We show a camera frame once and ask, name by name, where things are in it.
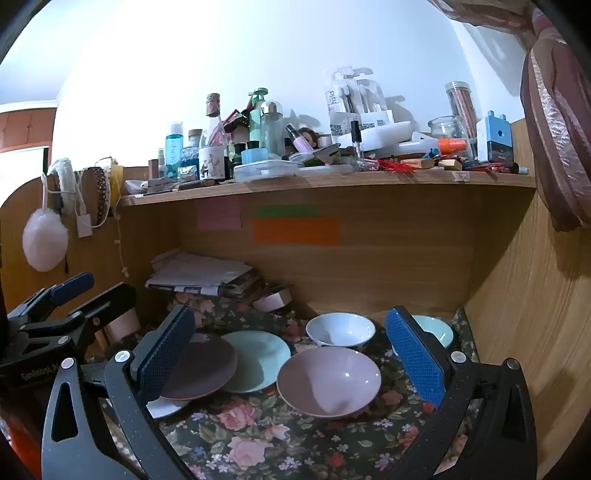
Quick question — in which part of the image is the wooden desk hutch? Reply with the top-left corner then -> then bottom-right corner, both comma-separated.
0,119 -> 591,480

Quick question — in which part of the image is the glass bottle with picture label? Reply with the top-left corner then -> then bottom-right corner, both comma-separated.
198,93 -> 228,182

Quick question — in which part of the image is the pink bowl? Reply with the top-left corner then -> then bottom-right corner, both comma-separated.
277,346 -> 382,420

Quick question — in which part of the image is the white plate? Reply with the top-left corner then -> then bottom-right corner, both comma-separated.
147,394 -> 190,419

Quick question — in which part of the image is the orange capped glue bottle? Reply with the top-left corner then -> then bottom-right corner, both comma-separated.
436,138 -> 468,157

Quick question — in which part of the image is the black capped nail polish bottle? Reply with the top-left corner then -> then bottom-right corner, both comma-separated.
349,120 -> 365,169

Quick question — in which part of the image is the floral tablecloth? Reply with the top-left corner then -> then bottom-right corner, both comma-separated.
99,295 -> 481,480

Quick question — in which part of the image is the pink bottle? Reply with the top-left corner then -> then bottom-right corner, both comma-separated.
285,124 -> 315,154

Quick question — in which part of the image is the white fluffy pompom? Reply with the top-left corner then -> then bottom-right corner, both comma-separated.
22,208 -> 70,272

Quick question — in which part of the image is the clear jar of pencils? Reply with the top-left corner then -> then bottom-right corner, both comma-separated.
444,82 -> 478,139

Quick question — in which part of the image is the small white box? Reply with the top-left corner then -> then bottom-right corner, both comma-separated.
253,286 -> 295,315

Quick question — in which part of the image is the green sticky note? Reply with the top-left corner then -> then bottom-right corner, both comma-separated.
255,204 -> 319,219

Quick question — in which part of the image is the long white box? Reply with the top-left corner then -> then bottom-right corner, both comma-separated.
330,111 -> 414,151

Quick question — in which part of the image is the clear blister pack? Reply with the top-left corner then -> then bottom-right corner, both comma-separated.
324,67 -> 387,137

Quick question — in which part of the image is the orange cloth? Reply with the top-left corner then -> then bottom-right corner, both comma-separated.
7,406 -> 44,480

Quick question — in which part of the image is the red tassel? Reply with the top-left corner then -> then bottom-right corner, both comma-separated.
379,159 -> 416,175

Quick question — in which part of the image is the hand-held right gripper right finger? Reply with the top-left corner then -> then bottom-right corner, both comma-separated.
385,306 -> 539,480

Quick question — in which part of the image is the clear plastic lidded box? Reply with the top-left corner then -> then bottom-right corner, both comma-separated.
233,159 -> 303,182

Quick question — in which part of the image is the stack of books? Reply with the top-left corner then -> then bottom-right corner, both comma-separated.
224,270 -> 269,301

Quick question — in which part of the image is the blue liquid bottle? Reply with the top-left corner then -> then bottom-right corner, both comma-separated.
165,122 -> 184,182

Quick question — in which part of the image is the white fluffy headband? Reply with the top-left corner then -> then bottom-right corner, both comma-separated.
46,158 -> 79,217

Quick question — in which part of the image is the blue pencil sharpener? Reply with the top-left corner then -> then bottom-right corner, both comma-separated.
475,111 -> 512,163

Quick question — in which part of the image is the orange sticky note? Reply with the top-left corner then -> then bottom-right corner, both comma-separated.
252,217 -> 340,245

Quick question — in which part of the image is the green pump bottle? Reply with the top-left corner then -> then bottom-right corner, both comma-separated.
248,87 -> 269,144

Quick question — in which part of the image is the patterned headband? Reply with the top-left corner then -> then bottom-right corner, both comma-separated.
81,167 -> 112,227

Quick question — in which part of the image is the mint green plate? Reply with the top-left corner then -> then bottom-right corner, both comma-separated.
221,330 -> 293,394

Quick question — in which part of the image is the empty glass jar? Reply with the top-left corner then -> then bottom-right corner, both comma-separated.
427,115 -> 469,151

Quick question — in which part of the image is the stack of white papers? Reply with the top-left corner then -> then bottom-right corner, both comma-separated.
145,249 -> 254,296

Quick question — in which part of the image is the short blue corked bottle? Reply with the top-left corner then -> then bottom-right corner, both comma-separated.
178,129 -> 204,183

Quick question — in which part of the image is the pink cup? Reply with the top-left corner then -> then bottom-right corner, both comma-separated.
104,308 -> 141,344

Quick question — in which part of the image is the brown plate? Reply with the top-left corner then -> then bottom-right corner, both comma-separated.
159,339 -> 238,401

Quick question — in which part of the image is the mint green bowl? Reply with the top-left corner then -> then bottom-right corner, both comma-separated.
409,315 -> 454,350

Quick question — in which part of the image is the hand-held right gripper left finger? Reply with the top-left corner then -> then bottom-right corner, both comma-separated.
41,305 -> 197,480

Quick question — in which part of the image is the wooden wall cabinet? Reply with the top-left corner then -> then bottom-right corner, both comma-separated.
0,104 -> 58,153

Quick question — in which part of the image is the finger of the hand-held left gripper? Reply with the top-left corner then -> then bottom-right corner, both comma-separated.
23,282 -> 137,352
9,272 -> 95,326

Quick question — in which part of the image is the white bowl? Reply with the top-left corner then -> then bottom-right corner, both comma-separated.
305,312 -> 376,349

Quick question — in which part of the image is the clear bottle with silver cap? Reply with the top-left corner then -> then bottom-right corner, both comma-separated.
259,100 -> 286,158

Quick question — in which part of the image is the pink sticky note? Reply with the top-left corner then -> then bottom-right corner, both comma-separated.
198,199 -> 242,232

